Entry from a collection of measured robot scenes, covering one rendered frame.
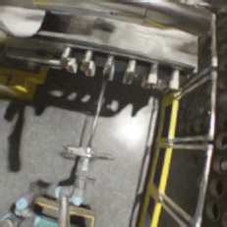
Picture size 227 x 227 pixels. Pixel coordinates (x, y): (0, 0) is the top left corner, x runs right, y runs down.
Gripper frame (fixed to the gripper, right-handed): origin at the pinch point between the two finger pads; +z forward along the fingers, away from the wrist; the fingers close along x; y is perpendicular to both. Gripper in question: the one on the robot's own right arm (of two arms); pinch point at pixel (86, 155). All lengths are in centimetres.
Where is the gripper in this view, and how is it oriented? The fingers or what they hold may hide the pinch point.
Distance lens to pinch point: 101.9
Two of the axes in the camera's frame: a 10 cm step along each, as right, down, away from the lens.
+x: -1.5, 1.5, 9.8
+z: 2.2, -9.6, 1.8
